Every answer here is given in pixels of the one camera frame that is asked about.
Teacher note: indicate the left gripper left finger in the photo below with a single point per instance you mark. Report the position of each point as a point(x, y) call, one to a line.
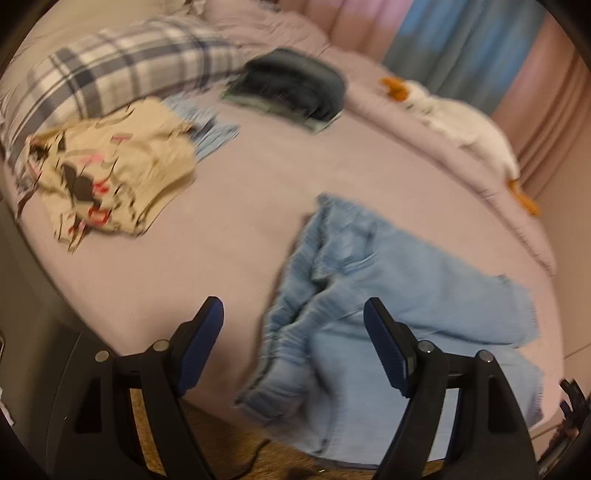
point(100, 440)

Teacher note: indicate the white goose plush toy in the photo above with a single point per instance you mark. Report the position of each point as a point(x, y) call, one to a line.
point(467, 127)

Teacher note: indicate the small light blue garment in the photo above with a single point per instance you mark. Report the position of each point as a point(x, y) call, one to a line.
point(207, 133)

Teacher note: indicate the pink and blue curtain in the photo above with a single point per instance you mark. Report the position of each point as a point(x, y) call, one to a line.
point(510, 59)

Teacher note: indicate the lilac fitted bed sheet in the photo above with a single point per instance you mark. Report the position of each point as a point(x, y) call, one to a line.
point(229, 233)

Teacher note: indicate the light blue denim pants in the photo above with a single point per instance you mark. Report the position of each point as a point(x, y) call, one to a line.
point(338, 356)

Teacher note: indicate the cream printed garment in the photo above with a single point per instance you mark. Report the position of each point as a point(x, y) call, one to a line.
point(114, 174)

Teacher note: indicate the lilac quilted duvet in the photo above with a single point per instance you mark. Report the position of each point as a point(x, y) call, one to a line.
point(257, 28)

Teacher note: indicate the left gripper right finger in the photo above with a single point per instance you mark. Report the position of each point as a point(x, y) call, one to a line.
point(489, 440)

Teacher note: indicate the plaid pillow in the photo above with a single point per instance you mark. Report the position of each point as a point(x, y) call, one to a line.
point(109, 69)

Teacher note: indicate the folded green garment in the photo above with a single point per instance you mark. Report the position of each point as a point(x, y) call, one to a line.
point(267, 107)

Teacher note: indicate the folded dark blue jeans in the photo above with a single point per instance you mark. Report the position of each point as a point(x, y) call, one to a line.
point(297, 83)

